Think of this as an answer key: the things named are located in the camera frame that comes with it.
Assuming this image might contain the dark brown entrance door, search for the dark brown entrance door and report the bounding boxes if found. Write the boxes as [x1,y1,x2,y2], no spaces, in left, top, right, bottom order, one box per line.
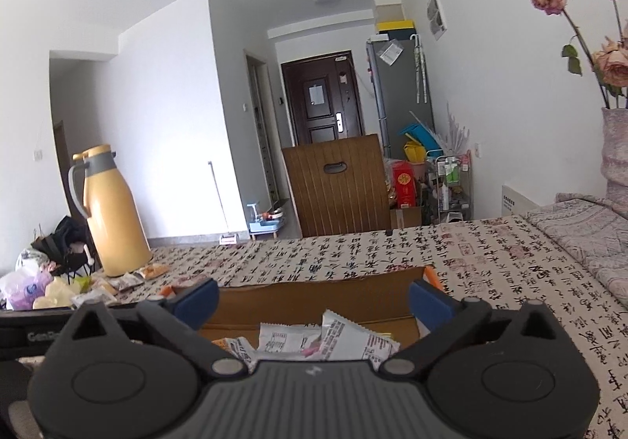
[281,51,365,145]

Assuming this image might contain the grey refrigerator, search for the grey refrigerator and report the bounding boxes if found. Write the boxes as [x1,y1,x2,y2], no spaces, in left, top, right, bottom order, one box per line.
[366,35,434,159]

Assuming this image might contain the purple tissue pack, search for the purple tissue pack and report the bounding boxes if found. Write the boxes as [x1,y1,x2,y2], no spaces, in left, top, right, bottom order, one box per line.
[1,271,53,310]

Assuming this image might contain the brown wooden chair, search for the brown wooden chair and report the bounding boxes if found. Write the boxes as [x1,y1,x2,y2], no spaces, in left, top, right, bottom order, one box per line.
[282,135,391,237]

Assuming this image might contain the red cardboard snack box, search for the red cardboard snack box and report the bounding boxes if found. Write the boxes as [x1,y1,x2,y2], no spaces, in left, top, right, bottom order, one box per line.
[159,264,451,362]

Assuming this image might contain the white snack pack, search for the white snack pack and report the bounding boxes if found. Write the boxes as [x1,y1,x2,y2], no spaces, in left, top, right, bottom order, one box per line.
[257,323,323,360]
[318,310,400,369]

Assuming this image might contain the yellow thermos jug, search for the yellow thermos jug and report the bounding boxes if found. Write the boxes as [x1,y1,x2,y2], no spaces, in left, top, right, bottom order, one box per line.
[68,145,151,277]

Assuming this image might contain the grey patterned runner cloth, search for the grey patterned runner cloth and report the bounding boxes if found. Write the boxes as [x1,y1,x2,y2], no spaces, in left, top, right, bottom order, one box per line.
[523,193,628,307]

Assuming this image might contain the pink textured vase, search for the pink textured vase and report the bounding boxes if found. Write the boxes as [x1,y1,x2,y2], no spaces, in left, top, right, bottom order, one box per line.
[601,108,628,207]

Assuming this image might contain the dried pink roses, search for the dried pink roses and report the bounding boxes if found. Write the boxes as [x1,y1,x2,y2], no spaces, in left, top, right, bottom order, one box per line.
[515,0,628,111]

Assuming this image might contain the calligraphy print tablecloth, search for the calligraphy print tablecloth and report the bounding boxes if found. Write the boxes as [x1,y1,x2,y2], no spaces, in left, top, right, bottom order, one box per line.
[117,217,627,438]

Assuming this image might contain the wire storage rack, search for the wire storage rack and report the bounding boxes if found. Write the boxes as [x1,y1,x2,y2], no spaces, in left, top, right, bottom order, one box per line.
[427,151,474,224]

